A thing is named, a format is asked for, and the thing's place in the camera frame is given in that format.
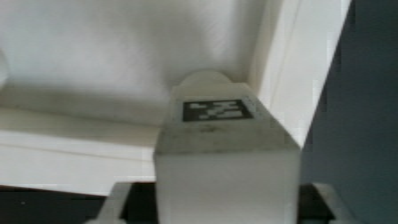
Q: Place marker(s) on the white table leg with tag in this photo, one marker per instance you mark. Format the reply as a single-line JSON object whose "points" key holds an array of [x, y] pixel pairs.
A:
{"points": [[226, 157]]}

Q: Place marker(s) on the white square tabletop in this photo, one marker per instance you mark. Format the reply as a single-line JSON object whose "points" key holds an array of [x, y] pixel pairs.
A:
{"points": [[94, 56]]}

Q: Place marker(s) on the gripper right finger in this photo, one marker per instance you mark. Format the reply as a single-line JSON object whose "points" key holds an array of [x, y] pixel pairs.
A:
{"points": [[322, 208]]}

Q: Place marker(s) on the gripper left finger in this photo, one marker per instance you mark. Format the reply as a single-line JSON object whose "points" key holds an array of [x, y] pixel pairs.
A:
{"points": [[130, 205]]}

